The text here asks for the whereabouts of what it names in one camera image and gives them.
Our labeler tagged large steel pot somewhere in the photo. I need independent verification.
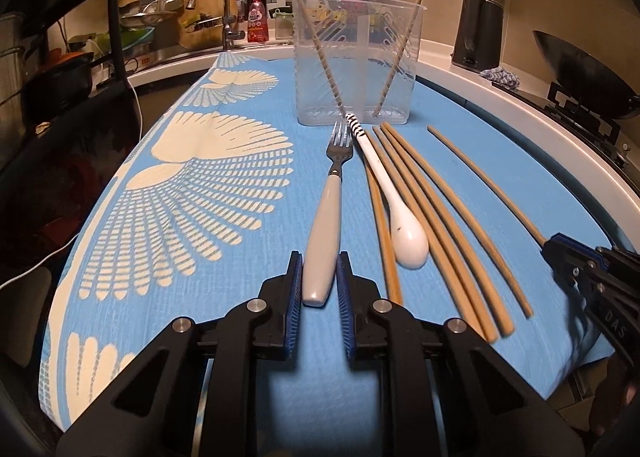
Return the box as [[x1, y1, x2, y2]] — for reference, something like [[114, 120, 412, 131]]
[[0, 12, 27, 90]]

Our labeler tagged black gas stove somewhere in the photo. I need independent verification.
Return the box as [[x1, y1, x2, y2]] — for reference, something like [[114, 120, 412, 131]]
[[510, 82, 640, 258]]

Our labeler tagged white cable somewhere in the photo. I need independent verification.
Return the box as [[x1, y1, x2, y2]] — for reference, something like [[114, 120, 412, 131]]
[[0, 49, 147, 290]]

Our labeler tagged orange cooking pot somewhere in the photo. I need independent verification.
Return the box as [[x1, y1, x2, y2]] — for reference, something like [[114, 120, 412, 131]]
[[25, 52, 97, 105]]

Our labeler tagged blue and white rag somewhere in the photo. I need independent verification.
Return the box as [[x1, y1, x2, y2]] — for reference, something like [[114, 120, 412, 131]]
[[480, 64, 521, 90]]

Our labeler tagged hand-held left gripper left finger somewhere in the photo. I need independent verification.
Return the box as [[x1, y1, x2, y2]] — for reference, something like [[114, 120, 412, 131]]
[[55, 251, 304, 457]]

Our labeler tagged green plastic basin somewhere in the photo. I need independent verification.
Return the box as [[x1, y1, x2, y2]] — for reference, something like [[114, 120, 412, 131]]
[[95, 28, 153, 54]]

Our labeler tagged white spoon with striped handle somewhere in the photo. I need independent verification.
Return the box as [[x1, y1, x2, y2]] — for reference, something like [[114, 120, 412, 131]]
[[345, 112, 430, 269]]

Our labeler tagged chrome kitchen faucet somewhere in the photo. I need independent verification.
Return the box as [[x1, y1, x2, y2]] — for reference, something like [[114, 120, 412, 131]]
[[187, 0, 241, 52]]

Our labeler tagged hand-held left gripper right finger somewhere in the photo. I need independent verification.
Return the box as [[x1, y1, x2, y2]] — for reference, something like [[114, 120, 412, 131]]
[[336, 251, 586, 457]]

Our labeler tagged black metal shelf rack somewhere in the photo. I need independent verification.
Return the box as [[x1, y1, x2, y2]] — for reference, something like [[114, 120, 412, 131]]
[[0, 0, 132, 172]]

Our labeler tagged wooden chopstick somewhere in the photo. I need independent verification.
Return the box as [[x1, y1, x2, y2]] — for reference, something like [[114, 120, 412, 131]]
[[372, 0, 435, 118], [427, 126, 551, 244], [274, 0, 346, 110], [392, 134, 533, 319], [364, 152, 404, 306], [381, 123, 515, 337], [373, 127, 499, 343]]

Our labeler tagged black electric kettle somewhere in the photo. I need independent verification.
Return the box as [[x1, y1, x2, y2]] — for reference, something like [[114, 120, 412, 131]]
[[451, 0, 505, 72]]

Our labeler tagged red dish soap bottle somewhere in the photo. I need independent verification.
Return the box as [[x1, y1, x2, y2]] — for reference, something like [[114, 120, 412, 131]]
[[246, 0, 271, 44]]

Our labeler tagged glass jar with green lid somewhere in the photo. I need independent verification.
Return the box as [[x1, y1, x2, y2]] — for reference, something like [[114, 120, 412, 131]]
[[272, 8, 295, 41]]

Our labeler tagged steel bowl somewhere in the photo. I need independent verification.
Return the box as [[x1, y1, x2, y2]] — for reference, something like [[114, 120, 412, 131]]
[[120, 0, 183, 28]]

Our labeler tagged round wooden cutting board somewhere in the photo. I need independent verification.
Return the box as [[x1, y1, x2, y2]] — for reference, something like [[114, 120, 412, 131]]
[[177, 0, 236, 50]]

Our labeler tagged black wok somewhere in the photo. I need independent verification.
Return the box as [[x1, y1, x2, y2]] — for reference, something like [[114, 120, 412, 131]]
[[532, 29, 640, 120]]

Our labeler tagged clear plastic utensil container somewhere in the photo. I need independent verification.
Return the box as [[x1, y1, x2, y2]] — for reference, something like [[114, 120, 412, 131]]
[[288, 0, 427, 126]]

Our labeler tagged steel sink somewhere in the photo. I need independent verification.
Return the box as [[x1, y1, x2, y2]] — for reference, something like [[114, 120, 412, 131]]
[[127, 39, 296, 68]]

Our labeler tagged white-handled metal fork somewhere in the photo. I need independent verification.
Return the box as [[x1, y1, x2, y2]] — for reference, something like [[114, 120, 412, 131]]
[[301, 120, 355, 308]]

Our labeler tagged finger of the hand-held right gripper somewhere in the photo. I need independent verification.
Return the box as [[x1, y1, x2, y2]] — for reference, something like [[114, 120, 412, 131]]
[[542, 237, 591, 288], [555, 234, 608, 270]]

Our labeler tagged blue mat with cream print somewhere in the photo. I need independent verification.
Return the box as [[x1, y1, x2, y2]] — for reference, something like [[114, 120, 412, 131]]
[[40, 54, 626, 430]]

